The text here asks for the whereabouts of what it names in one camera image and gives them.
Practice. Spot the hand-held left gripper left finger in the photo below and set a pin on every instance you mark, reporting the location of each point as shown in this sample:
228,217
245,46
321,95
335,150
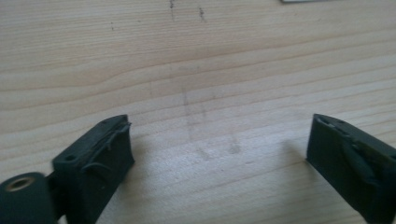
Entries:
93,165

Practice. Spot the flat grey object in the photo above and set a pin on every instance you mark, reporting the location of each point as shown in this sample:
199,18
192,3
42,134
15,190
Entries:
299,1

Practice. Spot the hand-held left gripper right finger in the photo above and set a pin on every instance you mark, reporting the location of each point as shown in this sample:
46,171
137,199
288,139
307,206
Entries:
348,161

